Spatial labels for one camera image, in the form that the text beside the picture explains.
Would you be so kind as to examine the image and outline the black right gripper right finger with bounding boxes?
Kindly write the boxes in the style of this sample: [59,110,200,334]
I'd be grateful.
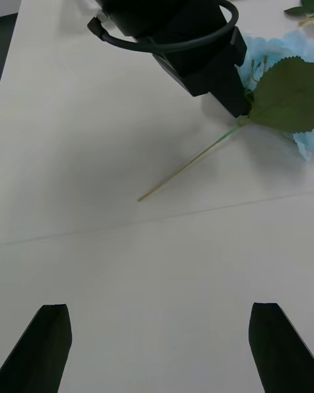
[248,302,314,393]

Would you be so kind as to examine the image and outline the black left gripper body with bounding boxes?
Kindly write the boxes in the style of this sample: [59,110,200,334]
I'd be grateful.
[152,26,249,98]

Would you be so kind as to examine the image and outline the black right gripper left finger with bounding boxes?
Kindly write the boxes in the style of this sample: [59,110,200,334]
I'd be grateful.
[0,303,73,393]

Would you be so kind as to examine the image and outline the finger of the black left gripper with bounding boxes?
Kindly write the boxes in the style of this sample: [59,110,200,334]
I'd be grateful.
[208,71,253,119]

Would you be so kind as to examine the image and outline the pale blue artificial flower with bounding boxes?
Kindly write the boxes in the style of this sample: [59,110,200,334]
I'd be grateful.
[136,29,314,202]

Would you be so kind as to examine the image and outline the loose green leaf twig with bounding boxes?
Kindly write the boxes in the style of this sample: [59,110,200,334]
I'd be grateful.
[283,0,314,27]

